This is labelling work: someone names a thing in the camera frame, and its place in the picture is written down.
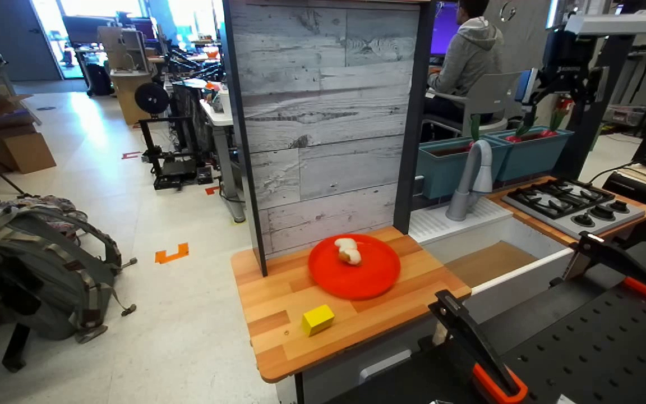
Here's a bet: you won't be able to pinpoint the white toy food piece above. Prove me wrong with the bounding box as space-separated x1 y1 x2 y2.
332 236 366 266

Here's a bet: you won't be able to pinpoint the wooden toy kitchen counter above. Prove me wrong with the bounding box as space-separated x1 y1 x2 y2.
230 172 646 386

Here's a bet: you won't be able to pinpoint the purple lit monitor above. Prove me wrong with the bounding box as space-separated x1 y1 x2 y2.
431 0 464 59

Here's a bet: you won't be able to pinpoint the toy gas stove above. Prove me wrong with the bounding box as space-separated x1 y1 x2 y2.
503 178 646 242

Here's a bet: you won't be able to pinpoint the gray backpack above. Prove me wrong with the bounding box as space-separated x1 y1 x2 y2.
0 193 138 346

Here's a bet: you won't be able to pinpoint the white toy sink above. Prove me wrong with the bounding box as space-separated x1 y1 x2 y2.
409 197 576 324

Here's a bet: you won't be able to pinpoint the red round plate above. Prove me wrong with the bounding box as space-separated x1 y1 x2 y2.
305 230 404 303

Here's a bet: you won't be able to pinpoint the yellow block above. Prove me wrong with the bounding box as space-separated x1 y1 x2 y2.
300 303 339 336

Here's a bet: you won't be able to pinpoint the teal planter box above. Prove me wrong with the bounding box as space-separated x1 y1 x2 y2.
486 127 574 186
415 134 492 202

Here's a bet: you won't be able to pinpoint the black stand white top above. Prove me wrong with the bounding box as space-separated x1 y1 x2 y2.
551 8 646 184

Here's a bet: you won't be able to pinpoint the seated person gray hoodie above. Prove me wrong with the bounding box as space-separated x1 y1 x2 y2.
431 0 507 122

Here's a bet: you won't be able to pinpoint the gray toy faucet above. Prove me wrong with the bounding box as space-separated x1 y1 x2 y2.
445 136 498 224

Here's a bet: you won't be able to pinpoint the wooden cabinet with machine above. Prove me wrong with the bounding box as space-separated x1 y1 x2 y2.
96 25 163 125

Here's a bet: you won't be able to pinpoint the gray desk chair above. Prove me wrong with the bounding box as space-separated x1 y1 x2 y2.
431 71 524 141

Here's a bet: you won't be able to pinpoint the black wheeled cart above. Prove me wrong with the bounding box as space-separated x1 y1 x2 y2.
133 77 215 193

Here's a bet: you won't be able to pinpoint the gray workbench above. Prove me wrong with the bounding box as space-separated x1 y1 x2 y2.
198 88 248 224

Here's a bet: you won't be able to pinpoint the black clamp orange handle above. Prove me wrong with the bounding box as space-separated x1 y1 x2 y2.
427 290 531 404
559 230 646 306

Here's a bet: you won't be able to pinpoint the brown cardboard boxes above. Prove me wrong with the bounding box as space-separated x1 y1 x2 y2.
0 91 58 180

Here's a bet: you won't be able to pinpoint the grey wood panel divider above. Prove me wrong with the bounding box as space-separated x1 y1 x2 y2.
220 0 439 279

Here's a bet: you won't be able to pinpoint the black perforated board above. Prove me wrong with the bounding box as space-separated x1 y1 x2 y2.
477 280 646 404

